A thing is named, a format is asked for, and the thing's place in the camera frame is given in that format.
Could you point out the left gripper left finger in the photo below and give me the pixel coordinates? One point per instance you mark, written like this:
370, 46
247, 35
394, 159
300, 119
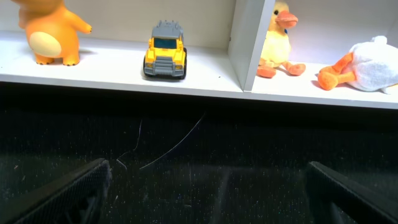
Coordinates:
62, 199

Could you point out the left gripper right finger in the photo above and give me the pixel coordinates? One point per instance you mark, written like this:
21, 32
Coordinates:
342, 202

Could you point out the yellow rubber duck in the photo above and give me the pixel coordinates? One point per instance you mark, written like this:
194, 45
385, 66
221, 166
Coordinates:
51, 31

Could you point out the white shelf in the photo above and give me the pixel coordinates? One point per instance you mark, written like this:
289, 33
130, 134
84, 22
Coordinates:
109, 71

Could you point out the white plush duck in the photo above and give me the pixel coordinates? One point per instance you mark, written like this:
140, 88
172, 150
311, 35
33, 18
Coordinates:
373, 65

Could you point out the yellow plush duck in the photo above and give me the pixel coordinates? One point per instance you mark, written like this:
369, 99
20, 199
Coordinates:
276, 43

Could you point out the grey and yellow toy truck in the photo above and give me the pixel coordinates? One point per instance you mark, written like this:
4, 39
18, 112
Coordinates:
165, 56

